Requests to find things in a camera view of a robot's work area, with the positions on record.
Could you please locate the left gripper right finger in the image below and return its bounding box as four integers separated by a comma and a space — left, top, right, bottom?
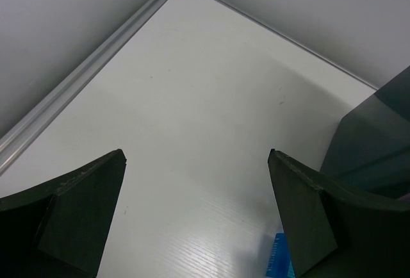
268, 149, 409, 277

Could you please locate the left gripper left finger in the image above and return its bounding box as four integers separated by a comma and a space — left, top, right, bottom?
1, 149, 126, 277

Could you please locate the dark green plastic bin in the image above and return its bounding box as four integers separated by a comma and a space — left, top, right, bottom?
320, 69, 410, 202

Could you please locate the blue label bottle blue cap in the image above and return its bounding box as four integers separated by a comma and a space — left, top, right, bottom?
265, 233, 295, 278

